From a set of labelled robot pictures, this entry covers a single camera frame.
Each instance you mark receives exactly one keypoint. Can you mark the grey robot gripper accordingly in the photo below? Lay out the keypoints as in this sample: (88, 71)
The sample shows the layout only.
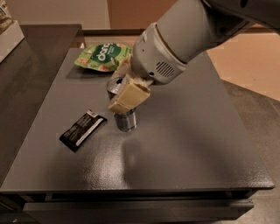
(152, 55)

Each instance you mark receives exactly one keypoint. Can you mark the silver redbull can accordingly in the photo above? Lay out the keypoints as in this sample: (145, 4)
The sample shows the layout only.
(126, 122)

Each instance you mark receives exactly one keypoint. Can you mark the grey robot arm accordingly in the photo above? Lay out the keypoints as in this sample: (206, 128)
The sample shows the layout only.
(190, 27)

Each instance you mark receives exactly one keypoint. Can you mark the black rxbar chocolate bar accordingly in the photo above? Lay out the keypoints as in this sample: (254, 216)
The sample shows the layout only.
(74, 137)

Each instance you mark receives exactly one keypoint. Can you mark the green snack bag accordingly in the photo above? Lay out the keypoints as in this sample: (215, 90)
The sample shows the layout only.
(104, 57)

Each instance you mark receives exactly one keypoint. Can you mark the dark side counter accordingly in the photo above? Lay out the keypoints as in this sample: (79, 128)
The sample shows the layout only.
(25, 78)

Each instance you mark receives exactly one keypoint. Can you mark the white box on counter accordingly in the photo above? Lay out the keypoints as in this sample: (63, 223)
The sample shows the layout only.
(10, 39)

